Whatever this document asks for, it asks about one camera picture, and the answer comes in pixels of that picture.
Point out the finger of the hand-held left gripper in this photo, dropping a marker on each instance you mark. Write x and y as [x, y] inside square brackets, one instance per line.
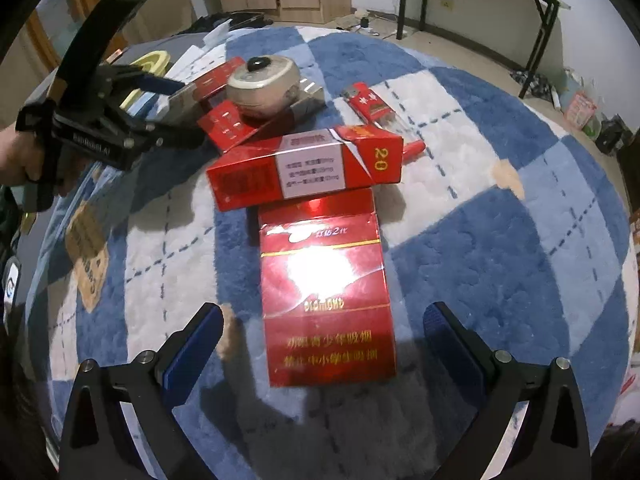
[150, 82]
[175, 136]

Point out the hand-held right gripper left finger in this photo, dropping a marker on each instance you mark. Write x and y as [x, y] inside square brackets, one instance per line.
[196, 347]

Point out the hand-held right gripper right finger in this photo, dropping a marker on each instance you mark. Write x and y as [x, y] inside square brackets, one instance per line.
[450, 347]

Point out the yellow plastic basin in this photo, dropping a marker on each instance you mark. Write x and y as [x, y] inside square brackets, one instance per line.
[150, 62]

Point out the shiny red cigarette pack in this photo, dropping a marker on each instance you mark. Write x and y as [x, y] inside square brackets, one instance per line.
[325, 300]

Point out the red carton with white panel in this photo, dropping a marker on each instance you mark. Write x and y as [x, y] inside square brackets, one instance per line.
[305, 170]

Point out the silver mirrored box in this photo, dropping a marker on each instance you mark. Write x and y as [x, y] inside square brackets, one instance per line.
[305, 100]

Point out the small red cigarette pack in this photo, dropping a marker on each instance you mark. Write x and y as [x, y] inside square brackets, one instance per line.
[369, 102]

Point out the red lighter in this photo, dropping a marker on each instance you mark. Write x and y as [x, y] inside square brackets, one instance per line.
[414, 149]

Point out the person's left hand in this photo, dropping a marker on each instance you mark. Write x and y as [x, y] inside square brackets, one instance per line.
[9, 160]

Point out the dark clothing pile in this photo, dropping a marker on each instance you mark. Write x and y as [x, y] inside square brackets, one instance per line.
[225, 20]

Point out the blue plaid fleece blanket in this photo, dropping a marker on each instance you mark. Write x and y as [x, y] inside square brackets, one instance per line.
[500, 260]

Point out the person's dark jacket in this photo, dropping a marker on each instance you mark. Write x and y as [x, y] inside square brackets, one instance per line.
[10, 310]

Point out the red and white packet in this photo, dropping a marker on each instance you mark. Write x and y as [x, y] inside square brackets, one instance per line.
[582, 110]

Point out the black folding table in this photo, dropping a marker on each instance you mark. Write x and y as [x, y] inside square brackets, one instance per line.
[545, 5]

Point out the wall outlet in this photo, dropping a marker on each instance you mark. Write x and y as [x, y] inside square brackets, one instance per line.
[446, 3]

